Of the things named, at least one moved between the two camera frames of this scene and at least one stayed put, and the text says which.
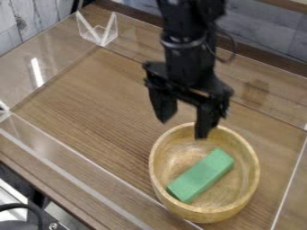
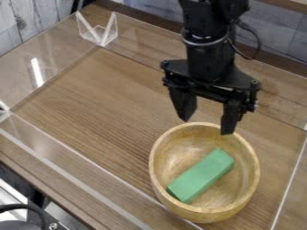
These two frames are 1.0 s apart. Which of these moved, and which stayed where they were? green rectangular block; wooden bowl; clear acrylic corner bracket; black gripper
Moved: black gripper
Stayed: clear acrylic corner bracket; wooden bowl; green rectangular block
